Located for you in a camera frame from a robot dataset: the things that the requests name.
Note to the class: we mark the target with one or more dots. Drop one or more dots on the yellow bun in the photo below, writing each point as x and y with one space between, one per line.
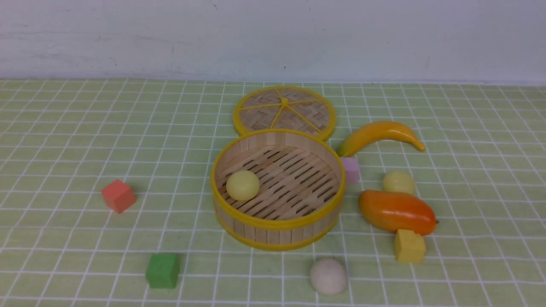
243 185
399 181

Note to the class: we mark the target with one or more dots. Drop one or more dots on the white bun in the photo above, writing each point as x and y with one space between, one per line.
328 276

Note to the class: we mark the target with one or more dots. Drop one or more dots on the bamboo steamer tray yellow rim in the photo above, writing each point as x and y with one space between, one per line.
302 184

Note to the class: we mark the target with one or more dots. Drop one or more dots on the woven bamboo steamer lid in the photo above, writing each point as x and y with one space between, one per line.
287 108

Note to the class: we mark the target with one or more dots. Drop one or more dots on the pink foam cube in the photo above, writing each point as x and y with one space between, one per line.
352 170

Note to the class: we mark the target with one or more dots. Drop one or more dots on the yellow toy banana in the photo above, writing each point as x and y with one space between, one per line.
378 131

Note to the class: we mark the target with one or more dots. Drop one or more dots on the orange toy mango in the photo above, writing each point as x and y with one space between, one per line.
392 211

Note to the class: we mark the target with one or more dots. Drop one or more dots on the red cube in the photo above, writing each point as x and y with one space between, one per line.
118 196

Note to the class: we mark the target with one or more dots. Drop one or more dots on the green cube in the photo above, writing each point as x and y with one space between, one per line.
163 270

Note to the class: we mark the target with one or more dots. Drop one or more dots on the yellow cube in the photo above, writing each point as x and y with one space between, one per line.
409 247

